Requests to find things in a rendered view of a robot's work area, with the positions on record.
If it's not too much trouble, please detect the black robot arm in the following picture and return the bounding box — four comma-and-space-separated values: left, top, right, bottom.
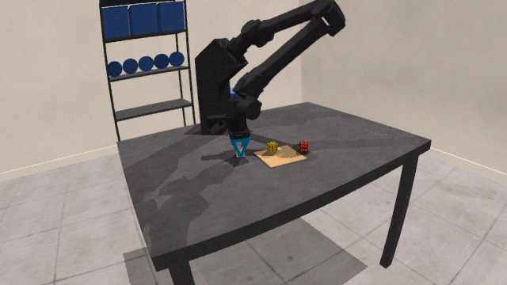
207, 0, 345, 135

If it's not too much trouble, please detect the peach flat mat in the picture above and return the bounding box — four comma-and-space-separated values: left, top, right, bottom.
253, 145, 307, 168

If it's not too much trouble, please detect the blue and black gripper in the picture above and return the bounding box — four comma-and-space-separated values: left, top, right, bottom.
229, 115, 250, 157

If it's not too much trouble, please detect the yellow die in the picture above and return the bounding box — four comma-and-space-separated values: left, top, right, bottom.
267, 142, 278, 153

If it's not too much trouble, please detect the red die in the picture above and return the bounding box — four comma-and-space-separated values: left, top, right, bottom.
299, 142, 308, 151

